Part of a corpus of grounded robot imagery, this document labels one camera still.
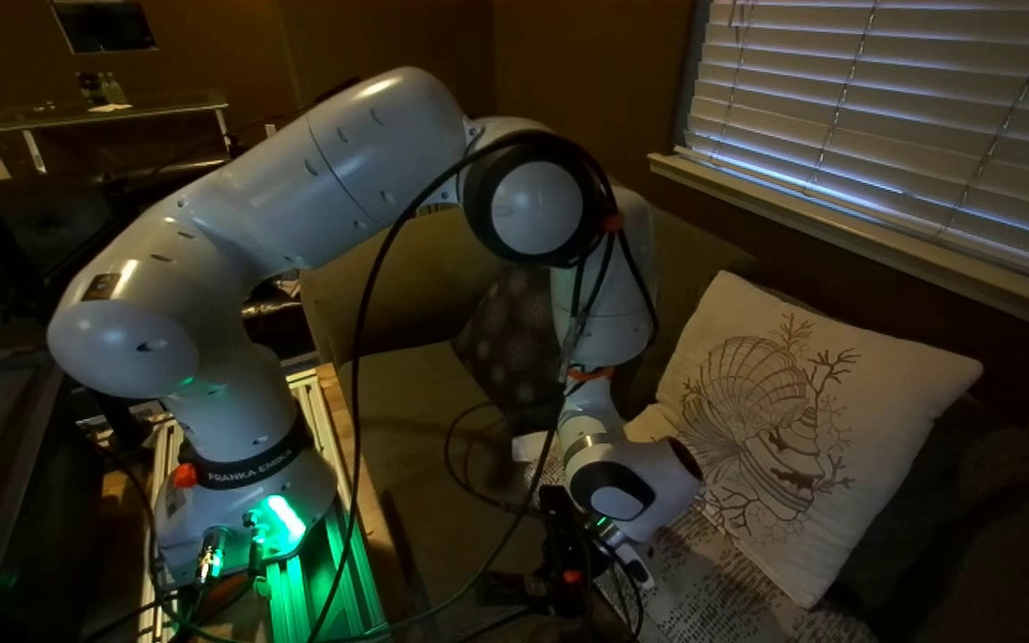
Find white black-patterned cushion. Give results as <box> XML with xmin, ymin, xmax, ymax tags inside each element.
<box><xmin>626</xmin><ymin>403</ymin><xmax>874</xmax><ymax>643</ymax></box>

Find olive green sofa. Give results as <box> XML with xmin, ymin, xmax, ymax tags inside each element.
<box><xmin>306</xmin><ymin>212</ymin><xmax>1029</xmax><ymax>643</ymax></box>

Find white embroidered cushion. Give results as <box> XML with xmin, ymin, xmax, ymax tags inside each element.
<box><xmin>647</xmin><ymin>272</ymin><xmax>983</xmax><ymax>606</ymax></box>

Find white window blinds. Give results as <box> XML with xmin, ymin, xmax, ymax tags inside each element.
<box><xmin>682</xmin><ymin>0</ymin><xmax>1029</xmax><ymax>272</ymax></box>

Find white wall shelf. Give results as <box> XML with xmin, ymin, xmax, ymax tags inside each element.
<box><xmin>0</xmin><ymin>98</ymin><xmax>233</xmax><ymax>174</ymax></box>

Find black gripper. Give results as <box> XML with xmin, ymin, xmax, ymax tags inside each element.
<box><xmin>533</xmin><ymin>487</ymin><xmax>643</xmax><ymax>622</ymax></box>

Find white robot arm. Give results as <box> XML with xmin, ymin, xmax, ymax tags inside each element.
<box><xmin>46</xmin><ymin>68</ymin><xmax>703</xmax><ymax>583</ymax></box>

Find white paper tissue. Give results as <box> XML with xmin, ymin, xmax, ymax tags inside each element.
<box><xmin>509</xmin><ymin>433</ymin><xmax>546</xmax><ymax>465</ymax></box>

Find green-lit robot base mount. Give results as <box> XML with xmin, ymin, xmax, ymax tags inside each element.
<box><xmin>135</xmin><ymin>362</ymin><xmax>392</xmax><ymax>643</ymax></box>

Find dark floral patterned cushion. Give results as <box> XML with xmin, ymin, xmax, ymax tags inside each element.
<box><xmin>454</xmin><ymin>269</ymin><xmax>562</xmax><ymax>433</ymax></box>

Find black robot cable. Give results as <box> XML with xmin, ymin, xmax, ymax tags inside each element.
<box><xmin>296</xmin><ymin>129</ymin><xmax>668</xmax><ymax>643</ymax></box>

